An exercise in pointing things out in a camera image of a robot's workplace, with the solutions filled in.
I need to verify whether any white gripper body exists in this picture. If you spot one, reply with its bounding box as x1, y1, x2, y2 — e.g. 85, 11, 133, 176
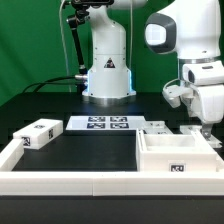
182, 60, 224, 124

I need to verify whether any white cabinet door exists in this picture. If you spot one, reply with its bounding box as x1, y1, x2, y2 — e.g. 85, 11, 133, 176
180, 125, 222, 148
143, 121, 172, 134

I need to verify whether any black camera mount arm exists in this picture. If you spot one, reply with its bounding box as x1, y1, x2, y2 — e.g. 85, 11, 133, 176
67, 0, 114, 75

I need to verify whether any white cabinet top block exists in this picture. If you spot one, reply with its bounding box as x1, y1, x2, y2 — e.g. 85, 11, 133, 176
13, 119, 63, 150

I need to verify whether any white cabinet body box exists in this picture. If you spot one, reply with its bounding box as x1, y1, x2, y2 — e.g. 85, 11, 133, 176
136, 130, 224, 172

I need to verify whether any black cable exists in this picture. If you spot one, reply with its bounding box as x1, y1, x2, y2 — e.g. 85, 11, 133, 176
21, 75, 88, 94

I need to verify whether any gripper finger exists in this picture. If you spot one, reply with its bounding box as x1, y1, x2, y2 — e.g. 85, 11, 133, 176
201, 124, 212, 139

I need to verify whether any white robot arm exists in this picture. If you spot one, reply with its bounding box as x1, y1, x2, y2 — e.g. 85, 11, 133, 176
83, 0, 224, 136

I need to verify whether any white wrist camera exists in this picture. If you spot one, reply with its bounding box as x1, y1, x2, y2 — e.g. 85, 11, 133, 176
162, 85, 186, 108

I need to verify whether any white cable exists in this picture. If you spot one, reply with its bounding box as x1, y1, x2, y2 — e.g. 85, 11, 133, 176
58, 0, 73, 94

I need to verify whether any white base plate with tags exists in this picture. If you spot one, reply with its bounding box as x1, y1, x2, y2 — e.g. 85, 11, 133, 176
66, 116, 146, 131

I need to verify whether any white U-shaped fence frame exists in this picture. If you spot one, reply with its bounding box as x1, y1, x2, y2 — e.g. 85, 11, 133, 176
0, 139, 224, 196

